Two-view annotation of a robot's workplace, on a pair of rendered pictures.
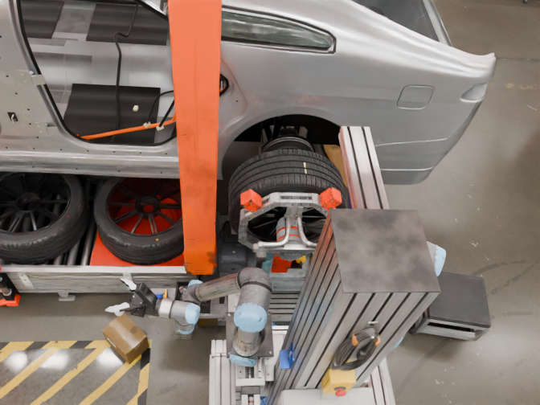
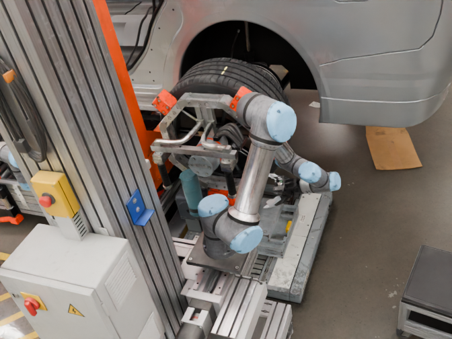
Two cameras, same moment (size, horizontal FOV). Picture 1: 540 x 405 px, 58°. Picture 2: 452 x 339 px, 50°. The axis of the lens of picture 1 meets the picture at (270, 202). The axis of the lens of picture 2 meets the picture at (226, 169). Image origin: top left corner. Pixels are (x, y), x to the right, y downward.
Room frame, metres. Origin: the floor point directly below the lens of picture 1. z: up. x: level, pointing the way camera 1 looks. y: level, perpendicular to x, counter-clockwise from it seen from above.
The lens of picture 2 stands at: (0.01, -1.41, 2.21)
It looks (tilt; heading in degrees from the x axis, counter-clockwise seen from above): 38 degrees down; 39
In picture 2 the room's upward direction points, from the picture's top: 12 degrees counter-clockwise
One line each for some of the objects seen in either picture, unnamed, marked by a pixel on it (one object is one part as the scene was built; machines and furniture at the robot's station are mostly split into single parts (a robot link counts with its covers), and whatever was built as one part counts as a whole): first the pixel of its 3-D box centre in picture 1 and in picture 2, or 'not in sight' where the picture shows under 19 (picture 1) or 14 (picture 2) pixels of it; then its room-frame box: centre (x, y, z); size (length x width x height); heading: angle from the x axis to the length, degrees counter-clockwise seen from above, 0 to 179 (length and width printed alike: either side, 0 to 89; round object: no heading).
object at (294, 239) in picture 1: (289, 238); (208, 153); (1.46, -0.14, 0.85); 0.21 x 0.14 x 0.14; 11
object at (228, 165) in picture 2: not in sight; (229, 161); (1.36, -0.33, 0.93); 0.09 x 0.05 x 0.05; 11
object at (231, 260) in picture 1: (232, 245); (204, 195); (1.71, 0.19, 0.26); 0.42 x 0.18 x 0.35; 11
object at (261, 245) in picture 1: (276, 227); (177, 126); (1.39, -0.05, 1.03); 0.19 x 0.18 x 0.11; 11
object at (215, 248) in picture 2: not in sight; (220, 235); (1.00, -0.50, 0.87); 0.15 x 0.15 x 0.10
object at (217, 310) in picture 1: (186, 303); not in sight; (1.17, 0.37, 0.44); 0.43 x 0.17 x 0.03; 101
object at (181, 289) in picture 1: (194, 296); not in sight; (1.18, 0.33, 0.51); 0.20 x 0.14 x 0.13; 98
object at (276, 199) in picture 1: (288, 227); (214, 144); (1.53, -0.12, 0.85); 0.54 x 0.07 x 0.54; 101
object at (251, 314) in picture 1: (248, 329); not in sight; (0.77, -0.01, 1.19); 0.15 x 0.12 x 0.55; 177
